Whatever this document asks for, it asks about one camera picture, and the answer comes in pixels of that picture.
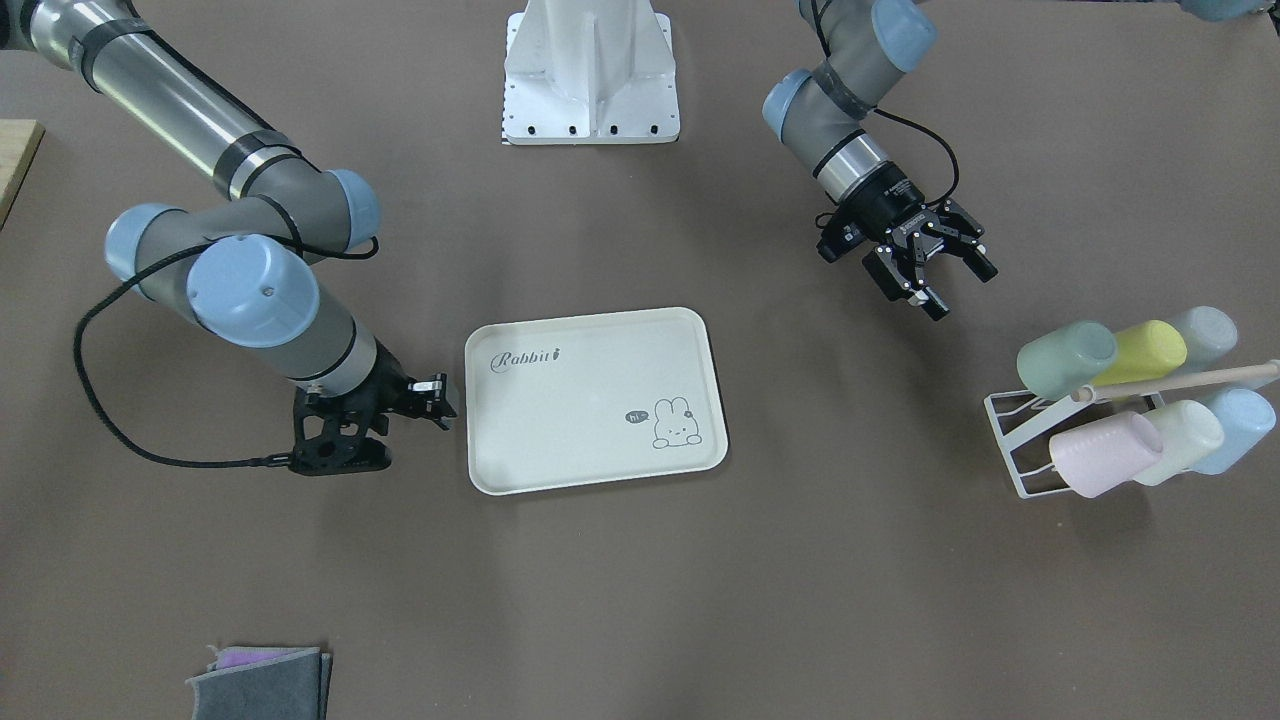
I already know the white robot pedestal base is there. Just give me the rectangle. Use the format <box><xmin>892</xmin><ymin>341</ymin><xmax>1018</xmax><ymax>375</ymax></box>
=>
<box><xmin>502</xmin><ymin>1</ymin><xmax>681</xmax><ymax>146</ymax></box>

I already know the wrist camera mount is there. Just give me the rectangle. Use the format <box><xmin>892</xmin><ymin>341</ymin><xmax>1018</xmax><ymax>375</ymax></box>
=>
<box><xmin>815</xmin><ymin>217</ymin><xmax>867</xmax><ymax>263</ymax></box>
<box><xmin>287</xmin><ymin>388</ymin><xmax>392</xmax><ymax>477</ymax></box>

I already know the black cable wrist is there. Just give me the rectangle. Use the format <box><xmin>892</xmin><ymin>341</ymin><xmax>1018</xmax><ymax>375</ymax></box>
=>
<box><xmin>73</xmin><ymin>234</ymin><xmax>381</xmax><ymax>471</ymax></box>
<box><xmin>876</xmin><ymin>105</ymin><xmax>961</xmax><ymax>206</ymax></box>

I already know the white wire cup rack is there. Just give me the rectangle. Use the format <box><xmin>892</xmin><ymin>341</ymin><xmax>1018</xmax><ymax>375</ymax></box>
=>
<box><xmin>984</xmin><ymin>359</ymin><xmax>1279</xmax><ymax>498</ymax></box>

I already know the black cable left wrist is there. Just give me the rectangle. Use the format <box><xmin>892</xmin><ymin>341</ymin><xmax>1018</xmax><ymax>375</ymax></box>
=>
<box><xmin>876</xmin><ymin>105</ymin><xmax>961</xmax><ymax>206</ymax></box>

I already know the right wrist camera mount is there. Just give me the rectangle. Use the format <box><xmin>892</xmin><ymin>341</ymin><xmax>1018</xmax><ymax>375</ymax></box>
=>
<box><xmin>287</xmin><ymin>388</ymin><xmax>392</xmax><ymax>477</ymax></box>

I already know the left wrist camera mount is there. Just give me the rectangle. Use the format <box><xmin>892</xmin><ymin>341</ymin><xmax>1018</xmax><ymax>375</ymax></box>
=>
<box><xmin>815</xmin><ymin>217</ymin><xmax>867</xmax><ymax>263</ymax></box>

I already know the white cup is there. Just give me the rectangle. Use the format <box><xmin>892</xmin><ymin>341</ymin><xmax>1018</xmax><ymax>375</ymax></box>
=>
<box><xmin>1134</xmin><ymin>400</ymin><xmax>1225</xmax><ymax>486</ymax></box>

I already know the purple folded cloth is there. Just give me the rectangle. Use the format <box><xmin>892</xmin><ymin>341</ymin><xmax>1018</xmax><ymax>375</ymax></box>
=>
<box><xmin>207</xmin><ymin>646</ymin><xmax>321</xmax><ymax>673</ymax></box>

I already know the green cup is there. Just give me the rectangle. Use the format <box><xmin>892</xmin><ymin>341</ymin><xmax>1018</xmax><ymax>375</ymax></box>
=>
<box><xmin>1016</xmin><ymin>322</ymin><xmax>1117</xmax><ymax>401</ymax></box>

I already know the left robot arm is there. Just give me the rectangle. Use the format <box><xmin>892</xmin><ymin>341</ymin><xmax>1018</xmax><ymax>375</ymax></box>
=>
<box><xmin>762</xmin><ymin>1</ymin><xmax>997</xmax><ymax>320</ymax></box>

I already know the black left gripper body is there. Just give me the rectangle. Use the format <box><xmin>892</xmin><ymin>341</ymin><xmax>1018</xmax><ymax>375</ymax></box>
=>
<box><xmin>835</xmin><ymin>165</ymin><xmax>925</xmax><ymax>241</ymax></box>

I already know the blue cup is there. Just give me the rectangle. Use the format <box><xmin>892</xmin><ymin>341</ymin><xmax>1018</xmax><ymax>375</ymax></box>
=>
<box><xmin>1190</xmin><ymin>386</ymin><xmax>1277</xmax><ymax>475</ymax></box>

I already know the bamboo cutting board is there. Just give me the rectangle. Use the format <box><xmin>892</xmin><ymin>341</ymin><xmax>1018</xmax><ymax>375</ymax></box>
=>
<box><xmin>0</xmin><ymin>119</ymin><xmax>45</xmax><ymax>227</ymax></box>

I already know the yellow cup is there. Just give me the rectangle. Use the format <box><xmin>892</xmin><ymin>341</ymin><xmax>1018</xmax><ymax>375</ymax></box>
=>
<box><xmin>1091</xmin><ymin>320</ymin><xmax>1188</xmax><ymax>387</ymax></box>

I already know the cream rabbit tray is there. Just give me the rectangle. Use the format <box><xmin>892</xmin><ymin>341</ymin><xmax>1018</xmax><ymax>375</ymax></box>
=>
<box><xmin>463</xmin><ymin>307</ymin><xmax>730</xmax><ymax>496</ymax></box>

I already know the grey cup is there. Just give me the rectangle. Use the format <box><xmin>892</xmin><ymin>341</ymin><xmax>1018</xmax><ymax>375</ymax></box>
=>
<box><xmin>1165</xmin><ymin>306</ymin><xmax>1239</xmax><ymax>375</ymax></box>

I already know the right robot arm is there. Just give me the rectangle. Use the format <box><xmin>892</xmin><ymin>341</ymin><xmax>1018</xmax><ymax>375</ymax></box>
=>
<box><xmin>3</xmin><ymin>1</ymin><xmax>457</xmax><ymax>427</ymax></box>

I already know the grey folded cloth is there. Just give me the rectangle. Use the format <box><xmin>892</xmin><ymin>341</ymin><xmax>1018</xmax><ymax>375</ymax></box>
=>
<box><xmin>186</xmin><ymin>648</ymin><xmax>332</xmax><ymax>719</ymax></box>

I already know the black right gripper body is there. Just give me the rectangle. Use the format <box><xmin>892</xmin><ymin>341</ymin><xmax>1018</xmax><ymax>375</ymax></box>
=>
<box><xmin>340</xmin><ymin>345</ymin><xmax>421</xmax><ymax>419</ymax></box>

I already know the pink cup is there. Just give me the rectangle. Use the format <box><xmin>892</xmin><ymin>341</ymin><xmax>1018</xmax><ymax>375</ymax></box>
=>
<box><xmin>1050</xmin><ymin>411</ymin><xmax>1165</xmax><ymax>498</ymax></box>

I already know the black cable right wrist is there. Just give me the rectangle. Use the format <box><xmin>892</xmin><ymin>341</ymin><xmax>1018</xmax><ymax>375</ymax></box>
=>
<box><xmin>73</xmin><ymin>234</ymin><xmax>381</xmax><ymax>471</ymax></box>

